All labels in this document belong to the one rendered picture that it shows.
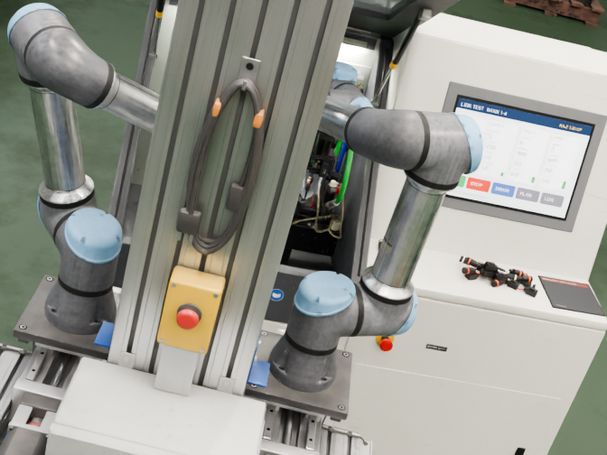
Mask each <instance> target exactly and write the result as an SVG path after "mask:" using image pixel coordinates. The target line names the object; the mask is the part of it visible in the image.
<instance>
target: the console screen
mask: <svg viewBox="0 0 607 455"><path fill-rule="evenodd" d="M450 112H454V113H456V114H460V115H466V116H470V117H471V118H472V119H473V120H474V121H475V122H476V123H477V125H478V127H479V128H480V130H481V138H482V141H483V154H482V159H481V164H480V166H479V168H478V169H477V170H476V171H475V172H473V173H470V174H463V175H462V177H461V179H460V181H459V183H458V186H457V187H456V189H454V190H451V191H447V192H446V194H445V197H444V201H443V203H442V206H441V207H446V208H450V209H458V210H463V211H468V212H472V213H477V214H482V215H486V216H491V217H495V218H504V219H508V220H513V221H517V222H521V223H526V224H530V225H535V226H540V227H544V228H552V229H557V230H562V231H566V232H573V229H574V223H575V221H576V218H577V215H578V211H579V208H580V206H581V203H582V200H583V196H584V192H585V189H586V186H587V182H588V180H589V177H590V174H591V171H592V168H593V163H594V160H595V157H596V154H597V151H598V148H599V145H600V142H601V139H602V134H603V131H604V128H605V125H606V122H607V116H605V115H601V114H596V113H592V112H588V111H583V110H580V109H575V108H571V107H564V106H559V105H556V104H551V103H547V102H543V101H539V100H535V99H531V98H526V97H519V96H515V95H510V94H507V93H502V92H498V91H494V90H489V89H486V88H478V87H474V86H470V85H465V84H462V83H457V82H453V81H450V83H449V86H448V89H447V93H446V96H445V100H444V106H443V109H442V113H450Z"/></svg>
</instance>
